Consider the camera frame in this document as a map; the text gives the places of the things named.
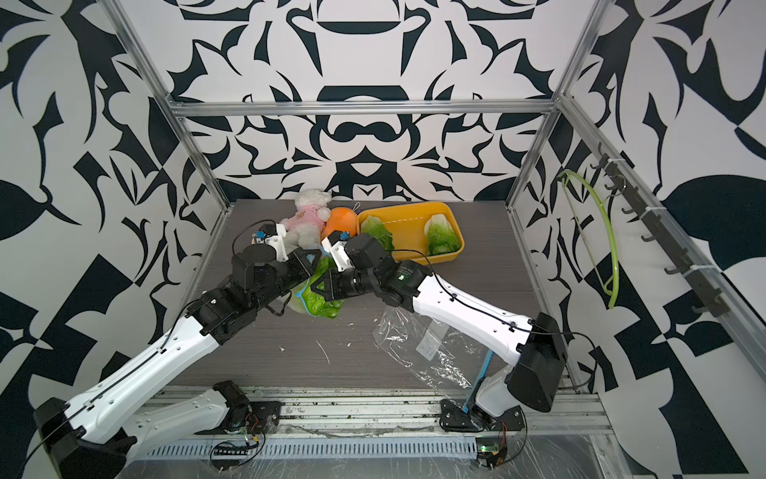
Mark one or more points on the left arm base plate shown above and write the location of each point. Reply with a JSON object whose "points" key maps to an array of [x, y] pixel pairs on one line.
{"points": [[257, 418]]}

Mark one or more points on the white teddy bear pink shirt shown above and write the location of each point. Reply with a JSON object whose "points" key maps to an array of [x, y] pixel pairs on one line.
{"points": [[304, 228]]}

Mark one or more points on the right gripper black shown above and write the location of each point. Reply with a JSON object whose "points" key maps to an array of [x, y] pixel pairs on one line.
{"points": [[332, 288]]}

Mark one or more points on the orange plush toy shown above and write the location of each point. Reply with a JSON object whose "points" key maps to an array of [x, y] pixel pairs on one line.
{"points": [[342, 220]]}

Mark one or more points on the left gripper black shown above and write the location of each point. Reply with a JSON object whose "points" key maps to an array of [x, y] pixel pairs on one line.
{"points": [[295, 261]]}

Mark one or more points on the yellow plastic tray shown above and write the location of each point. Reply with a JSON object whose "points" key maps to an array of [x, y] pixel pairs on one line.
{"points": [[407, 223]]}

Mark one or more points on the small circuit board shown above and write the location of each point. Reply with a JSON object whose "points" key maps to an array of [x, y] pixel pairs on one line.
{"points": [[491, 453], [227, 455]]}

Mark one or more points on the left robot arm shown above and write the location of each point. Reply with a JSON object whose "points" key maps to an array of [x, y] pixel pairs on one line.
{"points": [[96, 433]]}

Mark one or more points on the right small circuit board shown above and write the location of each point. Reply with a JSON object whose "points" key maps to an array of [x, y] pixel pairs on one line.
{"points": [[491, 453]]}

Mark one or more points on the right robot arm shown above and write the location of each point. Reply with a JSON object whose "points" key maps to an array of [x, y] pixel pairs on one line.
{"points": [[533, 349]]}

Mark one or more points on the chinese cabbage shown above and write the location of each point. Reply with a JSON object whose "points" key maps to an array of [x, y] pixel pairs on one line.
{"points": [[313, 303], [374, 227], [441, 238]]}

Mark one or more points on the clear zipper bag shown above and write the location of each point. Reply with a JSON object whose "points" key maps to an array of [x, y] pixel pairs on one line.
{"points": [[293, 301], [438, 355]]}

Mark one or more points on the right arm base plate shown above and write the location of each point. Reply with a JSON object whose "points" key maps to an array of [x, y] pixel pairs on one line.
{"points": [[454, 418]]}

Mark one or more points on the green hoop on wall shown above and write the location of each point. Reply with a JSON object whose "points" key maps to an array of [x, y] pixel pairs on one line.
{"points": [[611, 285]]}

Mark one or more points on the left small circuit board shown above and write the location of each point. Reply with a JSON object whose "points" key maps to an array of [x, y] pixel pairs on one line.
{"points": [[227, 455]]}

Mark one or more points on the black hook rack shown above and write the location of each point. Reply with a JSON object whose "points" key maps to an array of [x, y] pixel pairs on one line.
{"points": [[686, 261]]}

